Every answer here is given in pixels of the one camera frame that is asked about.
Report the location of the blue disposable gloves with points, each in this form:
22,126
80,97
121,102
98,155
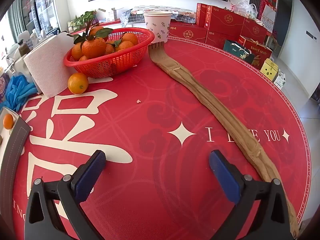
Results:
18,92

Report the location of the grey box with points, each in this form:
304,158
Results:
15,145

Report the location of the floral paper cup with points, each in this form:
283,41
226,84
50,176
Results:
160,25

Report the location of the desk calendar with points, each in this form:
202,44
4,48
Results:
268,17

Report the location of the small round orange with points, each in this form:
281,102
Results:
78,83

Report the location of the red gift box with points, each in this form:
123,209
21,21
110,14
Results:
201,13
225,21
217,41
255,30
187,33

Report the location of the white paper towel roll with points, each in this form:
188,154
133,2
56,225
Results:
47,65

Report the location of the green potted plant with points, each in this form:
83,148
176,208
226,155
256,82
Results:
83,18

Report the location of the white and green carton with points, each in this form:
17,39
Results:
280,78

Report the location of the pile of oranges with leaves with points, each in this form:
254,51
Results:
93,47

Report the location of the wooden back scratcher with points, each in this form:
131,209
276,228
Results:
225,112

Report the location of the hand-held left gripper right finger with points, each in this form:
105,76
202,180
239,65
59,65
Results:
225,177

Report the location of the red printed tablecloth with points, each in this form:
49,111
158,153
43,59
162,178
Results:
150,92

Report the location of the clear plastic gift wrap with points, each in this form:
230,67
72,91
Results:
245,7

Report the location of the mandarin with stem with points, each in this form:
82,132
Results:
8,121

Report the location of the small white boxes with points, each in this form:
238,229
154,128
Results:
111,15

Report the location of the dark green gift bag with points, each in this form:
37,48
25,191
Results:
236,50

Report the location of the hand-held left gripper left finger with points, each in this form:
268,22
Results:
88,175

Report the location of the red plastic basket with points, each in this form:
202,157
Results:
107,66

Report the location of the yellow carton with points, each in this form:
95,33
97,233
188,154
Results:
268,68

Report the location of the brown capped bottle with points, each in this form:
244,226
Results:
23,47

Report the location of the checkered cloth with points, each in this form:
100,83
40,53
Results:
135,13

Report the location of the white plastic jug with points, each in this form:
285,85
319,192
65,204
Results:
65,33

